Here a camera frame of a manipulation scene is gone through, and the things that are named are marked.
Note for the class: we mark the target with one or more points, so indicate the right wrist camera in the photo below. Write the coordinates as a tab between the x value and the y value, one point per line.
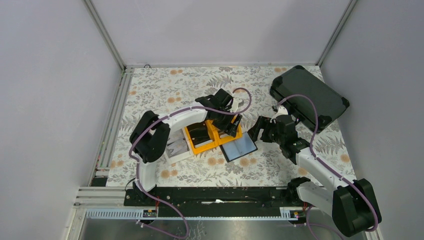
279	110

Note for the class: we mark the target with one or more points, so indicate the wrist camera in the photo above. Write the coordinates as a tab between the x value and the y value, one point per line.
279	110
236	105

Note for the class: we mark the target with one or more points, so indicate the orange bin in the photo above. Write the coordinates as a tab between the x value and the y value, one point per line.
206	147
220	137

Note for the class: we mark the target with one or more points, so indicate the black hard case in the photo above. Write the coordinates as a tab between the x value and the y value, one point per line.
315	103

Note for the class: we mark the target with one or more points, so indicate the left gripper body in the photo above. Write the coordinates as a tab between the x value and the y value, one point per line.
223	121

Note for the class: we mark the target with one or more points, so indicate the white plastic bin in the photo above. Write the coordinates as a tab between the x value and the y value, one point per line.
174	136

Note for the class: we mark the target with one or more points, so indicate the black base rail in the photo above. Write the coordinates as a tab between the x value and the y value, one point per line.
179	198

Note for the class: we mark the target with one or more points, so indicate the black leather card holder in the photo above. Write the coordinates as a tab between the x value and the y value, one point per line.
238	148

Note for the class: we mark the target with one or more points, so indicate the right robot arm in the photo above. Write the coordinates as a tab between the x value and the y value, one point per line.
351	203

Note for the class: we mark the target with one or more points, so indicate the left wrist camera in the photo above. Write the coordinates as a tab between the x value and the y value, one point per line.
236	105

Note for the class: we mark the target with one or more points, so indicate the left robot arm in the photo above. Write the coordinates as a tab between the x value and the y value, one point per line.
150	137

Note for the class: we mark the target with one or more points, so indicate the white slotted cable duct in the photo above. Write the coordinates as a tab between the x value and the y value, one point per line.
192	213

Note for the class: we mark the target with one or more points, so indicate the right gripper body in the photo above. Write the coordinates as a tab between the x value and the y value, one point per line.
270	134

